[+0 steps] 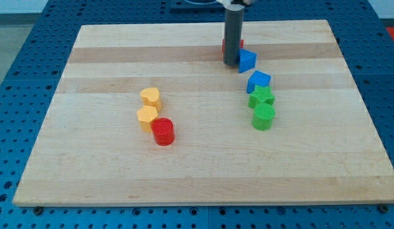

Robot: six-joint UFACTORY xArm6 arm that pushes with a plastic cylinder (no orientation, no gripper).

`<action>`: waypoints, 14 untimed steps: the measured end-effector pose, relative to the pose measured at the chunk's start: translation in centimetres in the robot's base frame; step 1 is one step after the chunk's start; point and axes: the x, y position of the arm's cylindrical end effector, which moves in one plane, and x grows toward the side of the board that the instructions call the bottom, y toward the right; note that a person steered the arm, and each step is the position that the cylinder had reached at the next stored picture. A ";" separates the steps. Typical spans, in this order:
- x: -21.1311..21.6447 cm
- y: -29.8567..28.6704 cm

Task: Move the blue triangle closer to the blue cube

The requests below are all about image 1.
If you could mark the blue cube block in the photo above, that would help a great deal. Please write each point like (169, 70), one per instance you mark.
(258, 78)

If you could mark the yellow heart block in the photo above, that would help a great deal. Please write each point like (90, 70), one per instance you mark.
(151, 97)

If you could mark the red block behind rod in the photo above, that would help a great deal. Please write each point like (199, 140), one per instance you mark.
(241, 44)

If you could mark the yellow hexagon block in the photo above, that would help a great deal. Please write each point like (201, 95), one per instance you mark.
(146, 116)

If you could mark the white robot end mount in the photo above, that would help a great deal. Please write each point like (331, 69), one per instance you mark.
(236, 2)

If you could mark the green star block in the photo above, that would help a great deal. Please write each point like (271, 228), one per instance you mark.
(261, 95)

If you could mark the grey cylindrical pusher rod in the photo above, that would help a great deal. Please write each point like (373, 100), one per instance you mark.
(232, 33)

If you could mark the wooden board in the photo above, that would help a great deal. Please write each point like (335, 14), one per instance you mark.
(322, 148)

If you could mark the red cylinder block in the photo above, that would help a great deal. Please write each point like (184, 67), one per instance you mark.
(163, 131)

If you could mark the blue triangle block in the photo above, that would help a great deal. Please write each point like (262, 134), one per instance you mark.
(247, 60)

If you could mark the green cylinder block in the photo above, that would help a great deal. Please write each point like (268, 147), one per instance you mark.
(263, 115)

